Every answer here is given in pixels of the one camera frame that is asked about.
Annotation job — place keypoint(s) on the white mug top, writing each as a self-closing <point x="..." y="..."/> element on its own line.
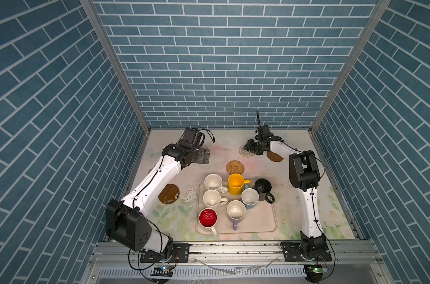
<point x="215" y="182"/>

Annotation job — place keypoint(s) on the light blue mug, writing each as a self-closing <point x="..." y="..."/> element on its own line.
<point x="250" y="198"/>

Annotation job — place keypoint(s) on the dark brown glossy round coaster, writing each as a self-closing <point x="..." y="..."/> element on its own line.
<point x="169" y="194"/>

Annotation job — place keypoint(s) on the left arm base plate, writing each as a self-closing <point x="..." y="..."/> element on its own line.
<point x="178" y="252"/>

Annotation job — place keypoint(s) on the pink flower coaster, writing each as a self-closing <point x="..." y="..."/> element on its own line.
<point x="203" y="156"/>

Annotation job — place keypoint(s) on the beige serving tray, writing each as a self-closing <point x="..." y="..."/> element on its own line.
<point x="260" y="219"/>

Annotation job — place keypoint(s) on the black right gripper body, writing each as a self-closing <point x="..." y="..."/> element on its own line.
<point x="254" y="148"/>

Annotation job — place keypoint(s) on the brown wooden round coaster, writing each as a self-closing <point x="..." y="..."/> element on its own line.
<point x="274" y="157"/>

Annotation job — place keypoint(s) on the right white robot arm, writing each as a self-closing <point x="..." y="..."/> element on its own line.
<point x="304" y="175"/>

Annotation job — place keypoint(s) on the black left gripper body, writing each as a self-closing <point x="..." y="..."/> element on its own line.
<point x="193" y="153"/>

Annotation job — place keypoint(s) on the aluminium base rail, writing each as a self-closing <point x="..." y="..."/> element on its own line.
<point x="340" y="252"/>

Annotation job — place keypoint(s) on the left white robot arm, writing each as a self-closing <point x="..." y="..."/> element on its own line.
<point x="126" y="220"/>

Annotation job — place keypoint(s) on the purple handle white mug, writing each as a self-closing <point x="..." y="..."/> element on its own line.
<point x="236" y="211"/>

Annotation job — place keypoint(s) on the black mug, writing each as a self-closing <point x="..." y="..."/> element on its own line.
<point x="263" y="188"/>

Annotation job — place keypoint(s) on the white mug middle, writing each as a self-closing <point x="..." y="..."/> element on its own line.
<point x="212" y="199"/>

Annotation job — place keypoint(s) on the yellow mug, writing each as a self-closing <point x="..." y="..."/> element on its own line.
<point x="236" y="184"/>

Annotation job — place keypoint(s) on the red inside white mug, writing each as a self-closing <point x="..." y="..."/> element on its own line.
<point x="208" y="220"/>

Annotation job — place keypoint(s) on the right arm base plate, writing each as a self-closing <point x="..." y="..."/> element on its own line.
<point x="302" y="252"/>

